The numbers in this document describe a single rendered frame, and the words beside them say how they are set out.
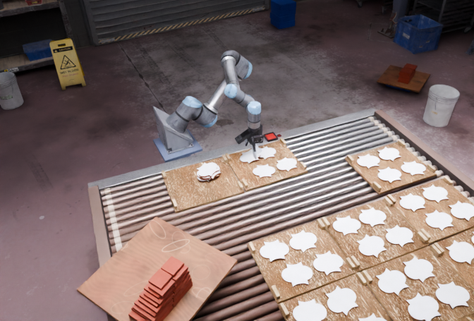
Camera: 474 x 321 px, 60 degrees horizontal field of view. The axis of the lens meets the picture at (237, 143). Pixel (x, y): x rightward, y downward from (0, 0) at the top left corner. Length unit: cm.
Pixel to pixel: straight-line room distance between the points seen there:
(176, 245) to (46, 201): 225
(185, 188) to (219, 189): 20
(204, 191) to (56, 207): 190
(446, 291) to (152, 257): 132
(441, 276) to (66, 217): 291
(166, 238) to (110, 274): 30
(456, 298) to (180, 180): 153
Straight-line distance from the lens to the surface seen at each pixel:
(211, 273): 191
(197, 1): 720
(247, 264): 208
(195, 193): 240
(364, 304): 200
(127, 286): 194
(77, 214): 386
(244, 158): 259
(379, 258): 216
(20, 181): 444
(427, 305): 207
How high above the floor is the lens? 259
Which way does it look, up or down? 37 degrees down
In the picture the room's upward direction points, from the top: 2 degrees counter-clockwise
